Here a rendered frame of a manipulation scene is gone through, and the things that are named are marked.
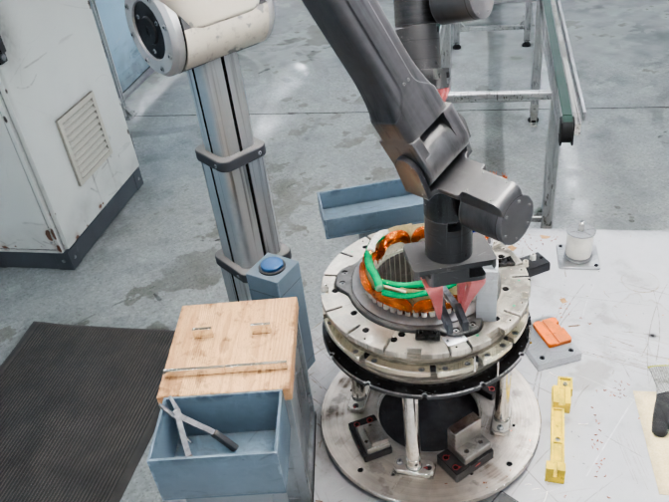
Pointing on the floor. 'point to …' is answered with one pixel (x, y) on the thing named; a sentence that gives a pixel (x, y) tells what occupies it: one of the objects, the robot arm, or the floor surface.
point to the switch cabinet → (58, 135)
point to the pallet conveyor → (544, 29)
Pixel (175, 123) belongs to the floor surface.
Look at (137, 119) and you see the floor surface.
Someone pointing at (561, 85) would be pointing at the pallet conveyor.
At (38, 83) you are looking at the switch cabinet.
